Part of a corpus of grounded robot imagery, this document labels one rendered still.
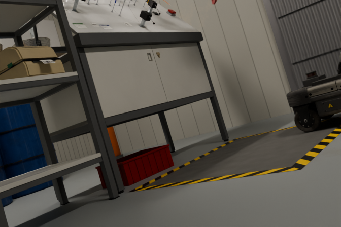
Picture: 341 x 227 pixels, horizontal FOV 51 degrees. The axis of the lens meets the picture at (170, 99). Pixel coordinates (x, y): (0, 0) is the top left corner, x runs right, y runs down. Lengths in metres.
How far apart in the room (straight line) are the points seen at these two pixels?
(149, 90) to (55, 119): 0.59
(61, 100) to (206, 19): 2.25
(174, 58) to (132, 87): 0.51
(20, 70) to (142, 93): 0.75
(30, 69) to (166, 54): 1.03
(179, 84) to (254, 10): 1.52
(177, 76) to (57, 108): 0.84
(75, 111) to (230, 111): 2.20
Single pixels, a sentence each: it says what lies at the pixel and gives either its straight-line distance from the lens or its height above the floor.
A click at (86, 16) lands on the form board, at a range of 2.22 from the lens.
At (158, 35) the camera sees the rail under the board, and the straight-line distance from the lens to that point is 2.41.
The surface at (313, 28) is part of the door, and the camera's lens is 3.50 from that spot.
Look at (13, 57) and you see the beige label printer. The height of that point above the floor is 0.78.
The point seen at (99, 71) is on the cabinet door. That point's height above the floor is 0.66.
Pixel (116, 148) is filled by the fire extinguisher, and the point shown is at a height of 0.12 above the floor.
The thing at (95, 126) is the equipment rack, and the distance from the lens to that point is 1.83.
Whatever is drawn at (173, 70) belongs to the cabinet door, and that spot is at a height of 0.61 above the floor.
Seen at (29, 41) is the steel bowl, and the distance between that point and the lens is 4.37.
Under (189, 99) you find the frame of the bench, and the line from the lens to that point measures 2.52.
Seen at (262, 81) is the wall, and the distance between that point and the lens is 3.72.
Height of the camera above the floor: 0.32
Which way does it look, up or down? 2 degrees up
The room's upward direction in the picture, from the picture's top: 17 degrees counter-clockwise
